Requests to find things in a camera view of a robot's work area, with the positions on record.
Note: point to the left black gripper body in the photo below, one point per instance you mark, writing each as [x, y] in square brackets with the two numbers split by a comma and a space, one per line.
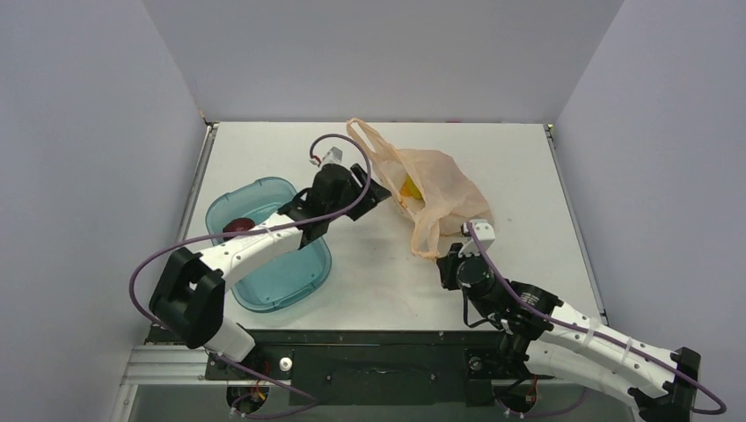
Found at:
[355, 186]

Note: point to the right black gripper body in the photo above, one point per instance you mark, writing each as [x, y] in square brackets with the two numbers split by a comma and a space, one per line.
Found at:
[449, 261]

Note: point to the orange plastic bag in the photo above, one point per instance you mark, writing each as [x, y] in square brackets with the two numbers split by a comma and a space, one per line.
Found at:
[450, 198]

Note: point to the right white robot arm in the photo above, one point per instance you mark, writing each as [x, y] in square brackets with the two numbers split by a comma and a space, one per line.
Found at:
[539, 334]

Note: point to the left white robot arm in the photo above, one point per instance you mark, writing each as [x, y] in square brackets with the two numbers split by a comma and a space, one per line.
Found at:
[190, 293]

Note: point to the yellow fake fruit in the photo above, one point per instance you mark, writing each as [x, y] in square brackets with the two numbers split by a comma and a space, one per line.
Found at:
[410, 190]

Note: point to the red fake fruit in bin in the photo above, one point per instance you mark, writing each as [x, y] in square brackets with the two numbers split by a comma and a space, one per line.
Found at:
[239, 224]

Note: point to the teal plastic bin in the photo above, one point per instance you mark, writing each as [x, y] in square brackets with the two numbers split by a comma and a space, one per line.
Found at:
[284, 280]

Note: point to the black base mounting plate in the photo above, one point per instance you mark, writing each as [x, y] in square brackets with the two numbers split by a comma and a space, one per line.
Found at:
[390, 367]

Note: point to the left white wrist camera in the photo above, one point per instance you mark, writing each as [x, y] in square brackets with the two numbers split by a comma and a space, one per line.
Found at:
[333, 156]

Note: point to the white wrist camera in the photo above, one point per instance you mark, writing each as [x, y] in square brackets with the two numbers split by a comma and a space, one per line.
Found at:
[333, 156]
[480, 236]

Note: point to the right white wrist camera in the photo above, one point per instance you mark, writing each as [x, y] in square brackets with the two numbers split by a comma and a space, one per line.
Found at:
[480, 236]

